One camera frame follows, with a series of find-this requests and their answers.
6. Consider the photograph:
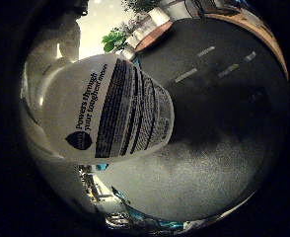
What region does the white box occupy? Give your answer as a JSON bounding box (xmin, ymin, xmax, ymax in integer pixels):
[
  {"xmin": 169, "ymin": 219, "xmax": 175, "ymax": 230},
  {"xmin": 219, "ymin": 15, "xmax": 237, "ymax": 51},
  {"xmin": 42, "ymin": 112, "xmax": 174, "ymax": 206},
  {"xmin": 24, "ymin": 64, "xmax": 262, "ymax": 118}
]
[{"xmin": 147, "ymin": 7, "xmax": 172, "ymax": 28}]

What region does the light wooden desk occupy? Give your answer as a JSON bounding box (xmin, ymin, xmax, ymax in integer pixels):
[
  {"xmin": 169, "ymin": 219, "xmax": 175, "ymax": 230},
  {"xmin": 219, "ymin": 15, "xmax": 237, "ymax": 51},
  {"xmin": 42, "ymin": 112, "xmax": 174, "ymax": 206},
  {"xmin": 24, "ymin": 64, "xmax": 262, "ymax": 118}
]
[{"xmin": 202, "ymin": 12, "xmax": 290, "ymax": 81}]

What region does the green potted plant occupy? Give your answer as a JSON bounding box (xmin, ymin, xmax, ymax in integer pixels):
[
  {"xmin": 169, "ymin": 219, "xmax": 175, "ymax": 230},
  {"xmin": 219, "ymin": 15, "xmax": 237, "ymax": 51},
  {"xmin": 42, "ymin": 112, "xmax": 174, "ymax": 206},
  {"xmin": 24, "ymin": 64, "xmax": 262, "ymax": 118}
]
[{"xmin": 101, "ymin": 27, "xmax": 130, "ymax": 54}]

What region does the white spray bottle with label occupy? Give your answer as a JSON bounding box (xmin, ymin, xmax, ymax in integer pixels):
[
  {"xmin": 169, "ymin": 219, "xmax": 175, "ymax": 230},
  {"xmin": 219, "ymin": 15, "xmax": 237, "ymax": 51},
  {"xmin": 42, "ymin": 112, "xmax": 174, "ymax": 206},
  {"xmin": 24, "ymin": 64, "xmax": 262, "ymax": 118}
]
[{"xmin": 38, "ymin": 53, "xmax": 177, "ymax": 165}]

